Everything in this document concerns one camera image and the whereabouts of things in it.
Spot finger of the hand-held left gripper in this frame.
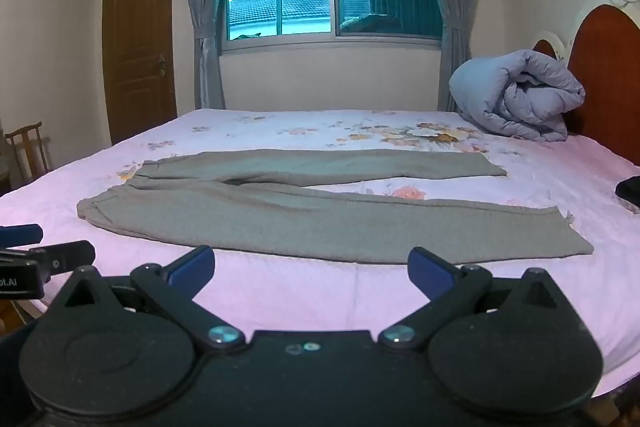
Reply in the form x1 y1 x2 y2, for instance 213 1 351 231
25 240 96 282
0 223 44 249

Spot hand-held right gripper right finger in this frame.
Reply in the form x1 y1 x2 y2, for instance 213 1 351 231
377 247 573 353

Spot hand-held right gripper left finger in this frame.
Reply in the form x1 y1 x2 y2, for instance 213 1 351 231
47 245 247 355

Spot brown wooden door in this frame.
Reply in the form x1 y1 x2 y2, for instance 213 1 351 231
102 0 180 146

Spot grey pants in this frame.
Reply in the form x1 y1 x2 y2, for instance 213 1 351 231
76 149 595 265

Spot bed with pink floral sheet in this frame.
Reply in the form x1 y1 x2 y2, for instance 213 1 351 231
0 108 640 390

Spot black object on bed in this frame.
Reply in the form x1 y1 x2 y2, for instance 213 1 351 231
614 176 640 214

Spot wooden chair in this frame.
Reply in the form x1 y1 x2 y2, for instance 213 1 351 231
4 122 52 182

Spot rolled grey-blue duvet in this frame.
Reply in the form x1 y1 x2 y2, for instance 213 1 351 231
448 49 586 142

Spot brown wooden headboard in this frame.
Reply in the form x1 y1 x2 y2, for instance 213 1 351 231
531 0 640 168

